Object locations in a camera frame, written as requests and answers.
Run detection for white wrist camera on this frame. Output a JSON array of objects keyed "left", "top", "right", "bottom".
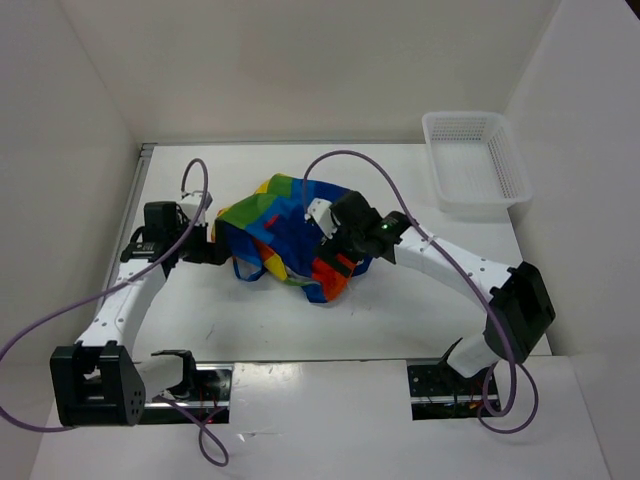
[
  {"left": 178, "top": 190, "right": 213, "bottom": 226},
  {"left": 305, "top": 198, "right": 340, "bottom": 239}
]

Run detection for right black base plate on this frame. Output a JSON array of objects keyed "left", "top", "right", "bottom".
[{"left": 407, "top": 359, "right": 489, "bottom": 421}]

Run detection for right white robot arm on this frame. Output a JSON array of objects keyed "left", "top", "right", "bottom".
[{"left": 305, "top": 191, "right": 556, "bottom": 393}]

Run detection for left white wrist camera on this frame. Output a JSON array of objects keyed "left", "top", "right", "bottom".
[{"left": 178, "top": 190, "right": 213, "bottom": 226}]

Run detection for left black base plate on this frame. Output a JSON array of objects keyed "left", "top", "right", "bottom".
[{"left": 140, "top": 362, "right": 234, "bottom": 425}]

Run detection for rainbow striped shorts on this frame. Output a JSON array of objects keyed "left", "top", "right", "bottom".
[{"left": 211, "top": 174, "right": 372, "bottom": 304}]

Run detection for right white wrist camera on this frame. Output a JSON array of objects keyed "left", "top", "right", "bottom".
[{"left": 305, "top": 198, "right": 340, "bottom": 239}]

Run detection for white plastic basket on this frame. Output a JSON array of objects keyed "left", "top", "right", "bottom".
[{"left": 422, "top": 111, "right": 533, "bottom": 216}]

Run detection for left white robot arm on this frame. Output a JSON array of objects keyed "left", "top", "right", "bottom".
[{"left": 50, "top": 191, "right": 227, "bottom": 427}]

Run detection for aluminium table edge rail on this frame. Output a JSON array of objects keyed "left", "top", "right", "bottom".
[{"left": 80, "top": 142, "right": 157, "bottom": 364}]

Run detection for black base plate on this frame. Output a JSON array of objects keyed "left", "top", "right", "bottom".
[
  {"left": 140, "top": 362, "right": 234, "bottom": 425},
  {"left": 407, "top": 359, "right": 489, "bottom": 421}
]

